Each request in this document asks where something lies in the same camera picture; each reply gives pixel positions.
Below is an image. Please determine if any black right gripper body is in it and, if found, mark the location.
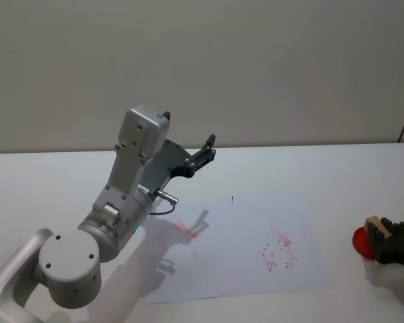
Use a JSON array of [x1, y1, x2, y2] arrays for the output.
[[379, 221, 404, 271]]

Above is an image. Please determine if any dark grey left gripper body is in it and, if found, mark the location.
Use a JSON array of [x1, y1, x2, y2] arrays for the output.
[[139, 139, 194, 193]]

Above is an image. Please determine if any wooden stamp block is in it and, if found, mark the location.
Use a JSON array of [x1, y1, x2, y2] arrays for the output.
[[364, 216, 392, 240]]

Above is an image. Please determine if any round red ink pad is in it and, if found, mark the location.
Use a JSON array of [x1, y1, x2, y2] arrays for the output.
[[351, 227, 380, 261]]

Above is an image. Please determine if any white paper with red marks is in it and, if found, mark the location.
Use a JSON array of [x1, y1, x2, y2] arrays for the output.
[[134, 191, 335, 306]]

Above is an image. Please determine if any thin cable with silver plug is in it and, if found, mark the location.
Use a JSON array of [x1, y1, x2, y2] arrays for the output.
[[147, 189, 180, 216]]

